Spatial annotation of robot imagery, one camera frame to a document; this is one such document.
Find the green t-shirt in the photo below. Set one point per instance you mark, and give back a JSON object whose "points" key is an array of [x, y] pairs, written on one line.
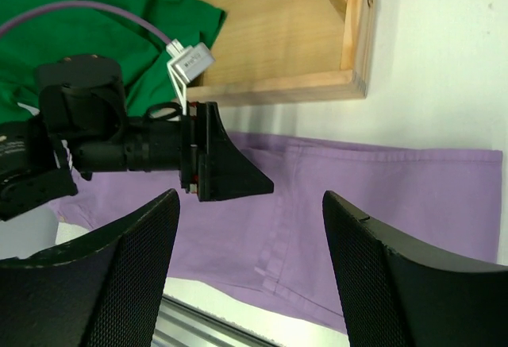
{"points": [[71, 32]]}

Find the wooden clothes rack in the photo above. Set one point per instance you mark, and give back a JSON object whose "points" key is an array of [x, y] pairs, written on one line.
{"points": [[277, 51]]}

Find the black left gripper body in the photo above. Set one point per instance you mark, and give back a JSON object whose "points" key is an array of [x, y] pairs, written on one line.
{"points": [[82, 102]]}

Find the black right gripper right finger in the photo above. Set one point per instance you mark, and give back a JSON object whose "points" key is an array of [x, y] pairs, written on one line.
{"points": [[396, 290]]}

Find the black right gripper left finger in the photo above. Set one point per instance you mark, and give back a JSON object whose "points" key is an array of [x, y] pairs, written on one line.
{"points": [[101, 289]]}

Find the aluminium mounting rail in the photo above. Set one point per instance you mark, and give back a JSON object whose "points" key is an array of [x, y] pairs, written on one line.
{"points": [[182, 325]]}

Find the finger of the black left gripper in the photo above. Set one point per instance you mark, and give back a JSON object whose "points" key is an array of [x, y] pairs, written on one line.
{"points": [[223, 171]]}

